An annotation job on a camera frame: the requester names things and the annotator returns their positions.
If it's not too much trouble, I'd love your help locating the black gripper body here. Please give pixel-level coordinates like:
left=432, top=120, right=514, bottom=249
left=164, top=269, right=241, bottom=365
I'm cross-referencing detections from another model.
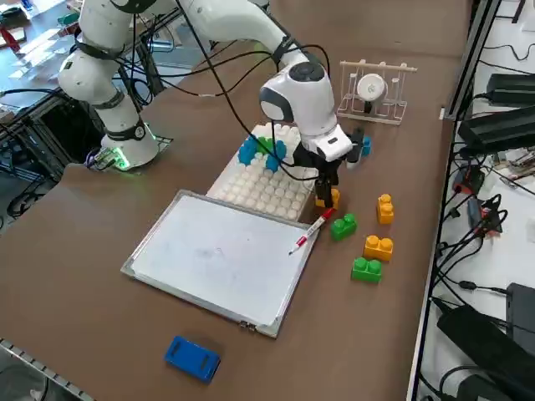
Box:
left=293, top=145, right=339, bottom=181

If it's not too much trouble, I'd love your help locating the white studded baseplate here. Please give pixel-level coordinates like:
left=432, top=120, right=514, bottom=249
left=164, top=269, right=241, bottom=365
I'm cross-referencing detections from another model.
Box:
left=206, top=123, right=323, bottom=221

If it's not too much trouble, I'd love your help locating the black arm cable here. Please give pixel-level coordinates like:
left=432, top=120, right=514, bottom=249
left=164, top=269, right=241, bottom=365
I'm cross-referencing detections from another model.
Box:
left=165, top=0, right=331, bottom=183

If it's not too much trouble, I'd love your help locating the red capped marker pen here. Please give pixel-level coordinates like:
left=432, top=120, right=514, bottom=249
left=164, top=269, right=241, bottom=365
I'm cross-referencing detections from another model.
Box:
left=288, top=207, right=336, bottom=256

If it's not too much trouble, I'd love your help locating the blue whiteboard eraser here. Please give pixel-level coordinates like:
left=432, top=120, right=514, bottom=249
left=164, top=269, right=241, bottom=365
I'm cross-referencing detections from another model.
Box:
left=163, top=335, right=222, bottom=383

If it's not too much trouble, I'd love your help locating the red black power device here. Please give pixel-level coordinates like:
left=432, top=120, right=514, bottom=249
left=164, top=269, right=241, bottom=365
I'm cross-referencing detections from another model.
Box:
left=454, top=165, right=486, bottom=194

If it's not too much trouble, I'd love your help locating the whiteboard with metal frame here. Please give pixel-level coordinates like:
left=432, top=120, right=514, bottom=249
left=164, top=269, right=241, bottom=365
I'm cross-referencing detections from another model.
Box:
left=120, top=189, right=322, bottom=338

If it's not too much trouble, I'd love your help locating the white cup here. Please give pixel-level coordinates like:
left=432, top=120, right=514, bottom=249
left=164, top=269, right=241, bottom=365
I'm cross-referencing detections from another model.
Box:
left=356, top=74, right=388, bottom=114

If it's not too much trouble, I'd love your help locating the aluminium frame post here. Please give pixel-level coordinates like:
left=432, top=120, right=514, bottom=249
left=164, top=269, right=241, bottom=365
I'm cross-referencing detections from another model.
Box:
left=441, top=0, right=502, bottom=122

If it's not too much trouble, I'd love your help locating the yellow two-stud block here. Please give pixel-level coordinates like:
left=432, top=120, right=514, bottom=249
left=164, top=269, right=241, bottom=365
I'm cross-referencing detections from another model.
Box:
left=362, top=234, right=395, bottom=263
left=314, top=187, right=342, bottom=210
left=375, top=193, right=395, bottom=226

